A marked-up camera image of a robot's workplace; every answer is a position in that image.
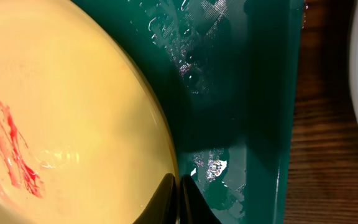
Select teal plastic tray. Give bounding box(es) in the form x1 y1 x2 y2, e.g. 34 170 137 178
75 0 303 223

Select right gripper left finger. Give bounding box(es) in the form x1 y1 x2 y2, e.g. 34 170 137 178
134 173 177 224

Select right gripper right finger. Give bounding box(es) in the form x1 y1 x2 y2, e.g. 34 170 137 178
180 175 221 224

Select yellow-green plate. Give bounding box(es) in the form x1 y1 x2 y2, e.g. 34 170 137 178
0 1 177 223

